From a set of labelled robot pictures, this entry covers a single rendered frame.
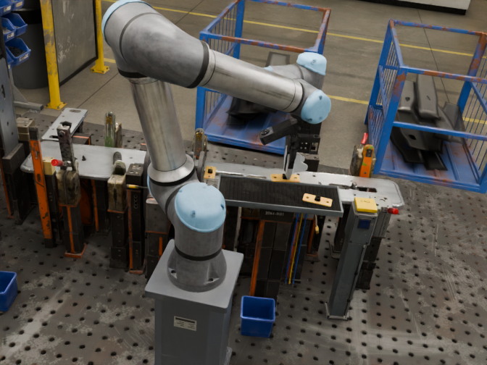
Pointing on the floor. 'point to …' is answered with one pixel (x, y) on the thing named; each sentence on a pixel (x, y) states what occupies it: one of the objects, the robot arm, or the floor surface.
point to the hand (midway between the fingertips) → (285, 173)
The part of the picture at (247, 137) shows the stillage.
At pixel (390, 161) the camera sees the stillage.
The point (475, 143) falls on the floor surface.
